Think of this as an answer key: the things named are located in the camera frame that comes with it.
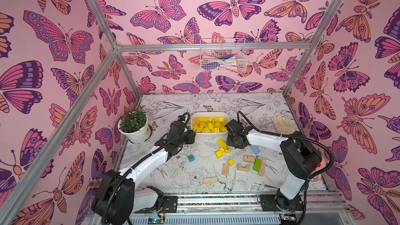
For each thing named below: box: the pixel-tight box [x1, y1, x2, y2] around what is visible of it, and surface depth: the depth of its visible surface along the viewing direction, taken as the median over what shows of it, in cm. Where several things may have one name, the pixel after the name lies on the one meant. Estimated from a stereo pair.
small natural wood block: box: [243, 154, 256, 164], surface depth 87 cm
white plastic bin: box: [190, 111, 210, 143], surface depth 99 cm
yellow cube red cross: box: [223, 146, 231, 154], surface depth 91 cm
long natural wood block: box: [202, 176, 218, 184], surface depth 82 cm
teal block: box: [187, 154, 195, 163], surface depth 90 cm
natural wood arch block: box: [237, 163, 250, 173], surface depth 85 cm
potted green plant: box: [117, 107, 150, 144], surface depth 87 cm
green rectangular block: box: [253, 158, 262, 172], surface depth 87 cm
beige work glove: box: [271, 115, 297, 135], surface depth 105 cm
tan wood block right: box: [258, 161, 266, 177], surface depth 86 cm
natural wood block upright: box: [222, 163, 230, 177], surface depth 87 cm
